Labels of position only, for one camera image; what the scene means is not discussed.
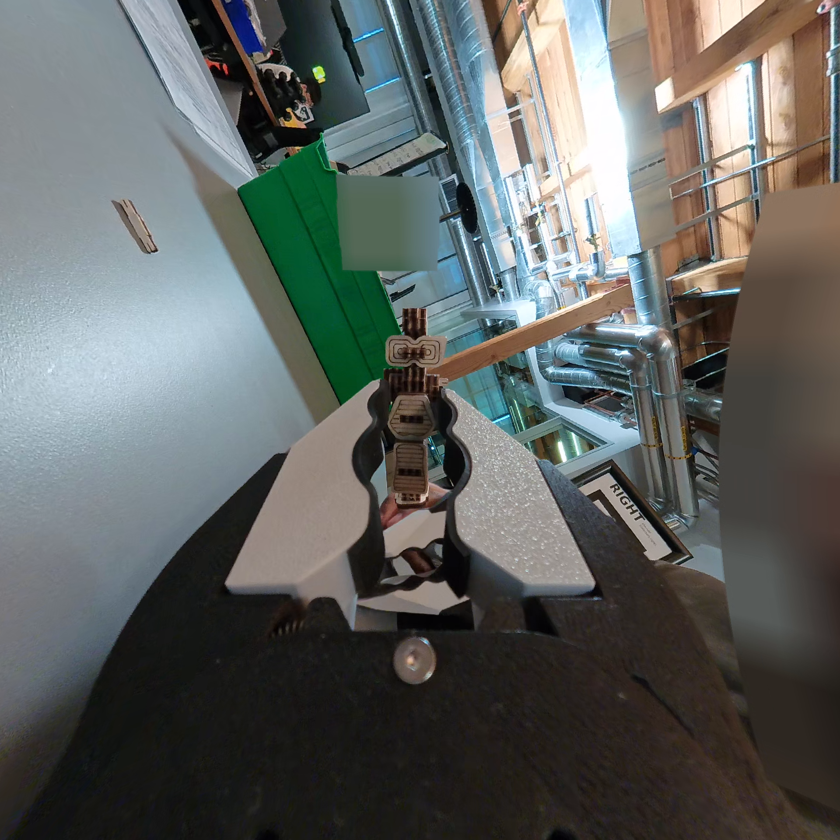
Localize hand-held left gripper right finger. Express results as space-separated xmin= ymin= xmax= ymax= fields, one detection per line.
xmin=438 ymin=386 xmax=598 ymax=631

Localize silver ventilation duct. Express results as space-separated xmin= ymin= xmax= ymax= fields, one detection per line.
xmin=381 ymin=0 xmax=503 ymax=309

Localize small flat wooden piece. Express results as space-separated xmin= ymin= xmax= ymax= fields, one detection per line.
xmin=112 ymin=199 xmax=159 ymax=254

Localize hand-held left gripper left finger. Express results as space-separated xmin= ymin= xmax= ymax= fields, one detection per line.
xmin=224 ymin=379 xmax=388 ymax=632

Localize black framed white sign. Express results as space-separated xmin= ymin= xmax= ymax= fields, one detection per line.
xmin=572 ymin=459 xmax=694 ymax=567

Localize silver insulated pipes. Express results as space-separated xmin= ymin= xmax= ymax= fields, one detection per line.
xmin=535 ymin=249 xmax=723 ymax=532

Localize printed paper sheet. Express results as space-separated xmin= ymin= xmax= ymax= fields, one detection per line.
xmin=118 ymin=0 xmax=258 ymax=179

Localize wooden beam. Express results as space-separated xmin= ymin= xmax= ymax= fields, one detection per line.
xmin=436 ymin=285 xmax=634 ymax=382

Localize green plastic bin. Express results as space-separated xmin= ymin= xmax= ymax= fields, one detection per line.
xmin=238 ymin=133 xmax=403 ymax=404

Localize person's olive brown shirt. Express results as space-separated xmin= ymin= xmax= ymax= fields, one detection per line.
xmin=646 ymin=563 xmax=762 ymax=742

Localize laser-cut wooden model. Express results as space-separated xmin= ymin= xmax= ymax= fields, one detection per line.
xmin=382 ymin=307 xmax=448 ymax=509

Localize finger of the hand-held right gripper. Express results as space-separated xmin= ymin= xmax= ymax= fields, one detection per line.
xmin=382 ymin=566 xmax=475 ymax=616

